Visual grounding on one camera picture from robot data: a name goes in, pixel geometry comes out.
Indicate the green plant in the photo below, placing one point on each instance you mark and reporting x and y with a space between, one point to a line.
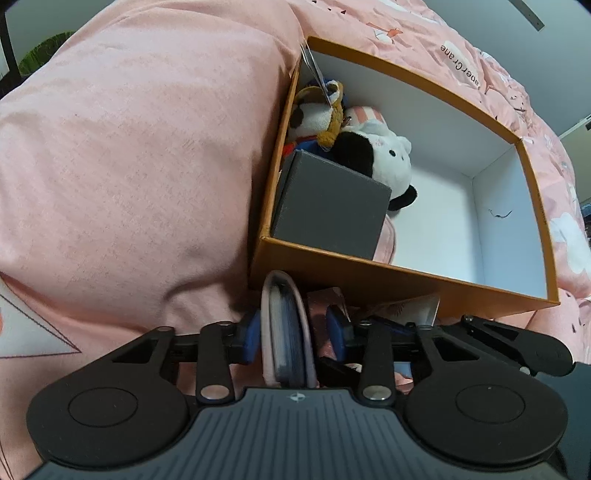
44 50

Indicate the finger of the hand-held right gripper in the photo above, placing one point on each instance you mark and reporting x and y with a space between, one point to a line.
508 344

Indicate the brown bear plush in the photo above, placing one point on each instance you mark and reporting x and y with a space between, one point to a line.
330 131

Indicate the pink printed blanket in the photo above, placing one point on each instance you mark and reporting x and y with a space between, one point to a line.
138 161

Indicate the orange cardboard box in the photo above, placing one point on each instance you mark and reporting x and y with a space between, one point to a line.
415 286

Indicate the grey square box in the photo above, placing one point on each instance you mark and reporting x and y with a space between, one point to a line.
328 203

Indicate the grey wall bracket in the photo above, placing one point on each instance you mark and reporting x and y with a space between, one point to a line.
528 16

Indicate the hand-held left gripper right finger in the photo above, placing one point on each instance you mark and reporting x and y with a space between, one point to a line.
337 334

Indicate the black and white cow plush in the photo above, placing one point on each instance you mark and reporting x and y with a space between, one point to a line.
388 161

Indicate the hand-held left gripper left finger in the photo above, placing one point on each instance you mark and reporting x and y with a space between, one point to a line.
251 341

